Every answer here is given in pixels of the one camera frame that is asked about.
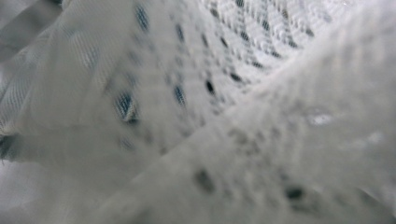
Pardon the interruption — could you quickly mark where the white mesh laundry bag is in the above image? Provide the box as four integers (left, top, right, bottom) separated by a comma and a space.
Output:
0, 0, 396, 224

